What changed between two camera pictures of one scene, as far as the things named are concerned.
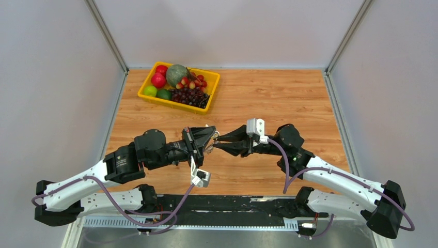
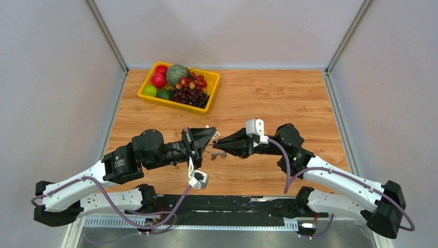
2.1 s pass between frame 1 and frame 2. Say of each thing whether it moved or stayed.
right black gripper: stayed
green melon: stayed
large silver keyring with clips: moved
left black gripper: stayed
